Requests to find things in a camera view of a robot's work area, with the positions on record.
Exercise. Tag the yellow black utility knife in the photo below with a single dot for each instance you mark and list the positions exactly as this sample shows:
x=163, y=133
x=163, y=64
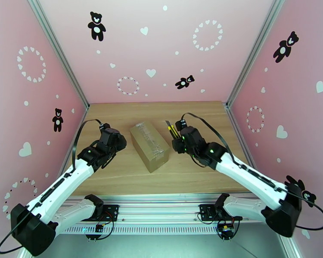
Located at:
x=172, y=131

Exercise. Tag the brown taped cardboard box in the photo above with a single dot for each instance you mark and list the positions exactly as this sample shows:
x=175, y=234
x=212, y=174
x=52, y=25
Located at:
x=150, y=147

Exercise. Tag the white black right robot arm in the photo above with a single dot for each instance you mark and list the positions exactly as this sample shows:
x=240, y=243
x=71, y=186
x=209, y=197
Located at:
x=247, y=176

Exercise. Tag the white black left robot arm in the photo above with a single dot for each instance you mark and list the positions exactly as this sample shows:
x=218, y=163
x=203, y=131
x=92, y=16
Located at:
x=56, y=184

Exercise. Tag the small black electronics module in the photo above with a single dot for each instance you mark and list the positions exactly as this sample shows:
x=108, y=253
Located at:
x=98, y=228
x=226, y=230

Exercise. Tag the perforated metal strip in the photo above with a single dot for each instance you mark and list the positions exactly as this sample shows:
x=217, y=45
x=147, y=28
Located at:
x=161, y=229

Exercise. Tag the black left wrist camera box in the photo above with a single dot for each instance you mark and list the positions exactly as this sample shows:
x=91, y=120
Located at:
x=105, y=127

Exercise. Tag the aluminium side rail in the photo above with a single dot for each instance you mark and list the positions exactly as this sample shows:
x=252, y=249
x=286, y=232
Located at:
x=238, y=131
x=80, y=125

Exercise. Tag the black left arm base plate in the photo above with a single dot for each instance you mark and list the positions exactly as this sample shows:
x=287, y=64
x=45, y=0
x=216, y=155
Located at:
x=111, y=211

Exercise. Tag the aluminium table edge rail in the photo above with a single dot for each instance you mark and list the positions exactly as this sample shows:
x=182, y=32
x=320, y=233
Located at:
x=161, y=209

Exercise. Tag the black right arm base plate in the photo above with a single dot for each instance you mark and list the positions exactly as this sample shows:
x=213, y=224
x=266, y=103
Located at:
x=206, y=211

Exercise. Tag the aluminium corner post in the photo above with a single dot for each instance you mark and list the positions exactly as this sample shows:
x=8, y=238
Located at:
x=255, y=50
x=59, y=50

